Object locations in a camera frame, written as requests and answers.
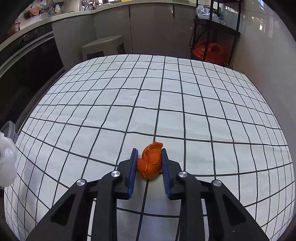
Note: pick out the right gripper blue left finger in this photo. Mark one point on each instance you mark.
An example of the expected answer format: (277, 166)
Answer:
(132, 169)

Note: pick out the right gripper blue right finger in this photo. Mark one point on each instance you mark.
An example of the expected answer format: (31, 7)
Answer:
(166, 172)

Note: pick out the orange peel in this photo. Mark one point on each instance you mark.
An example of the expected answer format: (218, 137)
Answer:
(149, 164)

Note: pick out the clear plastic bag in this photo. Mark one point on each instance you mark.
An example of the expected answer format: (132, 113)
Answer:
(9, 154)

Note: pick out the grey perforated trash basket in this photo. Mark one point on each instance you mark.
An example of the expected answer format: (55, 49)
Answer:
(9, 131)

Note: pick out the grey kitchen cabinets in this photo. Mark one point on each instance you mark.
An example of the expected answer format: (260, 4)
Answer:
(147, 28)

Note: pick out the white black grid tablecloth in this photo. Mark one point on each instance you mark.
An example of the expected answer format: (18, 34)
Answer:
(212, 120)

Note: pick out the beige plastic stool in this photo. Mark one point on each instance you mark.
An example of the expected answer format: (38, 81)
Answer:
(112, 45)

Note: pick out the orange plastic bag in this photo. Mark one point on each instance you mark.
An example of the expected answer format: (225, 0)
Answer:
(215, 53)

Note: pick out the black metal shelf rack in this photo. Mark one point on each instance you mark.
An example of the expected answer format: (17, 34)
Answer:
(224, 35)

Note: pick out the black built-in oven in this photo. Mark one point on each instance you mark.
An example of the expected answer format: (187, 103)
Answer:
(27, 64)

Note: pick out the white plastic bag on shelf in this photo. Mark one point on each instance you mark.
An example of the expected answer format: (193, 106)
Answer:
(203, 12)

